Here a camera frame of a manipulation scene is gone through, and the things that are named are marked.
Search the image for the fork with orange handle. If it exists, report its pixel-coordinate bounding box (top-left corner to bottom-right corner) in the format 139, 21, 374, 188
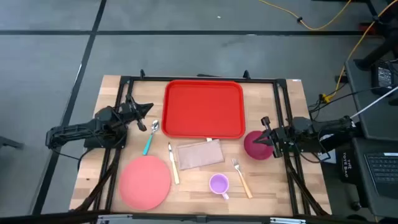
231, 158, 254, 199

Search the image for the yellow extension cable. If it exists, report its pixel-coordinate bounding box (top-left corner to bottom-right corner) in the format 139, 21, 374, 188
321, 0, 398, 104
257, 0, 353, 31

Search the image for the red plastic tray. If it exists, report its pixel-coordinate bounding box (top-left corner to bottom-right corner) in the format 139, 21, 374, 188
161, 79, 246, 139

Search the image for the silver metal bracket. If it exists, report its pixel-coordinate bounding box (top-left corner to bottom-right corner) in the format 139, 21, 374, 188
96, 213, 134, 224
269, 217, 307, 224

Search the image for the spoon with teal handle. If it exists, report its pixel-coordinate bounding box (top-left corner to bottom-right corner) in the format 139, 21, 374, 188
142, 119, 160, 156

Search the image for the pink round plate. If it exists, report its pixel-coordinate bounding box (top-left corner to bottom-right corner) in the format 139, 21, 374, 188
119, 155, 172, 212

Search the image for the white cable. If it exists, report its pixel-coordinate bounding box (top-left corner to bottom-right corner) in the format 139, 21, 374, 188
348, 85, 398, 119

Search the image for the black chair base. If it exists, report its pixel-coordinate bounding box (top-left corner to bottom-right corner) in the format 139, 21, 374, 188
353, 0, 398, 72

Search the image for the dark grey desk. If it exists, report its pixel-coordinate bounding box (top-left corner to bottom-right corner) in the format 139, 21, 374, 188
344, 58, 398, 218

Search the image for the grey stand foot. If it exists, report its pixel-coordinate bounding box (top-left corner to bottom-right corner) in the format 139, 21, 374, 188
0, 136, 25, 150

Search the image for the magenta bowl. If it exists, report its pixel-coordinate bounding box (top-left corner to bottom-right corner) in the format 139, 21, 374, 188
243, 130, 275, 161

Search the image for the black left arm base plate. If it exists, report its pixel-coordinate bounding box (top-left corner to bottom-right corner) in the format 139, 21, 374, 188
83, 136, 128, 149

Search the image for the black metal table frame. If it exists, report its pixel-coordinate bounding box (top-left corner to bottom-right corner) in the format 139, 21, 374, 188
70, 70, 332, 217

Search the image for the white paper sheet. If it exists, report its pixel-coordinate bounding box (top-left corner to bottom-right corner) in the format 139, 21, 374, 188
318, 133, 338, 165

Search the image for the beige cloth napkin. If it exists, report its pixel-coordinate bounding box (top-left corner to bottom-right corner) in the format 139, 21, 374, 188
175, 138, 225, 170

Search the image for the black power adapter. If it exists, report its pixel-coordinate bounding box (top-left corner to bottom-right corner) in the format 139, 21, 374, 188
371, 60, 398, 96

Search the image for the black laptop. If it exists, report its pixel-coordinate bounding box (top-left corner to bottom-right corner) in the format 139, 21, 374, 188
363, 151, 398, 200

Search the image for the black tote bag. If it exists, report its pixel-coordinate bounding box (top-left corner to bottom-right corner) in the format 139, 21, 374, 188
335, 148, 359, 185

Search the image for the lilac plastic cup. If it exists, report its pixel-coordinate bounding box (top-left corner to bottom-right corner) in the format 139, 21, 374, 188
208, 173, 230, 200

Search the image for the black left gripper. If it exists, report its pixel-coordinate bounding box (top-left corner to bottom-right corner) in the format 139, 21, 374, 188
119, 94, 154, 132

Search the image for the knife with yellow handle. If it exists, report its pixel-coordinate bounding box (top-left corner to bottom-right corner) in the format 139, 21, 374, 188
167, 142, 181, 185

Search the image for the black camera mount beam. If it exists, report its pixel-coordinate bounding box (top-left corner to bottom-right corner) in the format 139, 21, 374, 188
0, 210, 398, 224

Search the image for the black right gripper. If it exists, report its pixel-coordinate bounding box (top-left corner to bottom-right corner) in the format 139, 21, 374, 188
253, 116, 293, 159

